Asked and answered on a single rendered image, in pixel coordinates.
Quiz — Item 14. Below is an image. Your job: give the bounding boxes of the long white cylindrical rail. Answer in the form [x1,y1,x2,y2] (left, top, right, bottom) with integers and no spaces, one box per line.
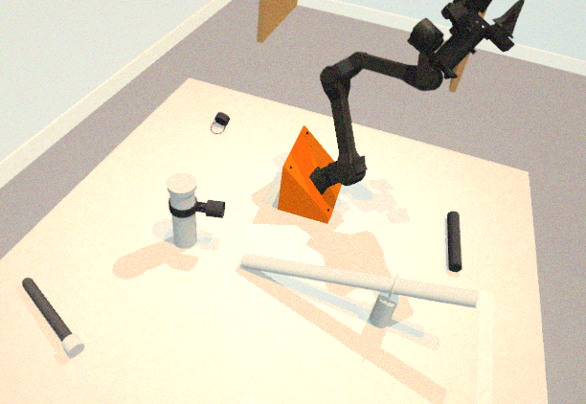
[241,254,478,309]

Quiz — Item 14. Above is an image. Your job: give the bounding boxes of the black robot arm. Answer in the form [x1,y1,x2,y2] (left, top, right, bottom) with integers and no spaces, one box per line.
[309,2,478,194]

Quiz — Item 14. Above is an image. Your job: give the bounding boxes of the white post with cap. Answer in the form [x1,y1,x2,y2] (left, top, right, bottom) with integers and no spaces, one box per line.
[167,173,197,250]

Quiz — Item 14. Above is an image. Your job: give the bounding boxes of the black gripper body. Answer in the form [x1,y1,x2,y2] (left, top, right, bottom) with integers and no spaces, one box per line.
[449,0,514,55]

